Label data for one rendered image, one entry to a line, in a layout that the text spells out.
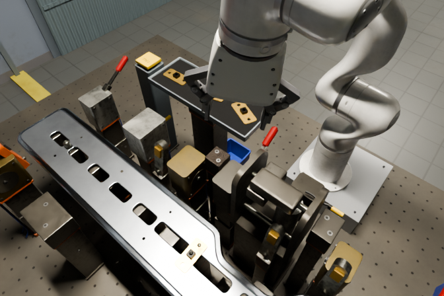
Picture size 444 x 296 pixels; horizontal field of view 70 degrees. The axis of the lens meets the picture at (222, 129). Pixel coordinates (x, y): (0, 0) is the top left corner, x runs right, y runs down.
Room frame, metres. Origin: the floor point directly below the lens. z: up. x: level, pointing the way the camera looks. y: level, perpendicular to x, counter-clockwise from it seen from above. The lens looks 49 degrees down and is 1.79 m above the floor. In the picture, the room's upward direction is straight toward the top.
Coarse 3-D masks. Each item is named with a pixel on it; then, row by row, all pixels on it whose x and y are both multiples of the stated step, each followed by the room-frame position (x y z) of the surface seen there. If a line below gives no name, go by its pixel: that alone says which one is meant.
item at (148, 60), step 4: (148, 52) 0.88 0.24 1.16; (144, 56) 0.86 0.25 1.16; (148, 56) 0.86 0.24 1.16; (152, 56) 0.86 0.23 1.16; (156, 56) 0.86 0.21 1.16; (136, 60) 0.84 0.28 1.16; (140, 60) 0.84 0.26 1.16; (144, 60) 0.84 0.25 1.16; (148, 60) 0.84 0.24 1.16; (152, 60) 0.84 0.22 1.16; (156, 60) 0.84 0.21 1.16; (160, 60) 0.84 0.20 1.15; (140, 64) 0.83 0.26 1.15; (144, 64) 0.82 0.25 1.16; (148, 64) 0.82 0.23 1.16; (152, 64) 0.82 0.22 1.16; (156, 64) 0.83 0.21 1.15; (148, 68) 0.81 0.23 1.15
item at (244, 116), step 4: (232, 104) 0.63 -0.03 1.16; (236, 104) 0.63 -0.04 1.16; (240, 104) 0.63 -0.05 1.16; (244, 104) 0.63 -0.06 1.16; (236, 108) 0.62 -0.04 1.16; (240, 108) 0.61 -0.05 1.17; (244, 108) 0.61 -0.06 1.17; (248, 108) 0.62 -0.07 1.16; (236, 112) 0.60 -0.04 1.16; (240, 112) 0.60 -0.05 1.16; (244, 112) 0.59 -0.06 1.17; (248, 112) 0.60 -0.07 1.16; (240, 116) 0.59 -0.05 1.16; (244, 116) 0.59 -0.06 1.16; (248, 116) 0.59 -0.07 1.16; (252, 116) 0.59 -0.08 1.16; (244, 120) 0.57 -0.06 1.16; (248, 120) 0.57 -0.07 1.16; (252, 120) 0.57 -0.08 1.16
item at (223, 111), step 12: (180, 60) 0.84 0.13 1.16; (180, 72) 0.78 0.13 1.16; (168, 84) 0.72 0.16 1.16; (204, 84) 0.72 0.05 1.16; (180, 96) 0.67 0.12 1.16; (192, 96) 0.67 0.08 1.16; (216, 108) 0.62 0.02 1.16; (228, 108) 0.62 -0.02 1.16; (252, 108) 0.62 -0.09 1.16; (228, 120) 0.57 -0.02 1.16; (240, 120) 0.57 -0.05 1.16; (240, 132) 0.53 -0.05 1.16
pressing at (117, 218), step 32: (32, 128) 0.69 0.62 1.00; (64, 128) 0.69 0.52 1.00; (64, 160) 0.56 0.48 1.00; (96, 160) 0.56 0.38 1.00; (128, 160) 0.56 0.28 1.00; (96, 192) 0.45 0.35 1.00; (160, 192) 0.45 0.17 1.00; (128, 224) 0.35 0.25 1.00; (192, 224) 0.35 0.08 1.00; (160, 256) 0.27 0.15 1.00; (192, 288) 0.20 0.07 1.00; (256, 288) 0.20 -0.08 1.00
